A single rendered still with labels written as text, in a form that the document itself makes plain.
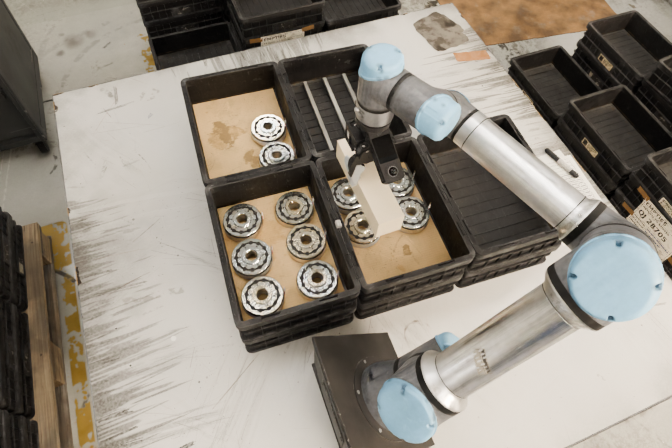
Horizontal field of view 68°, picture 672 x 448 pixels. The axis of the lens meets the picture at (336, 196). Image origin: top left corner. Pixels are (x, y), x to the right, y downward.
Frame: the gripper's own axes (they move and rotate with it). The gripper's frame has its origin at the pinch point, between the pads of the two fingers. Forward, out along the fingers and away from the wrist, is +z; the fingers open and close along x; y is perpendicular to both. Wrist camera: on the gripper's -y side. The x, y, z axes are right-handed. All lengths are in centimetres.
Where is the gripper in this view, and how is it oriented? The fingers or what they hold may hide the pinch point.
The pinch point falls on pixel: (368, 180)
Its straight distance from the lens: 114.0
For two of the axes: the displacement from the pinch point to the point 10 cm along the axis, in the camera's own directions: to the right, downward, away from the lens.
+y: -3.7, -7.9, 4.9
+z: -0.4, 5.4, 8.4
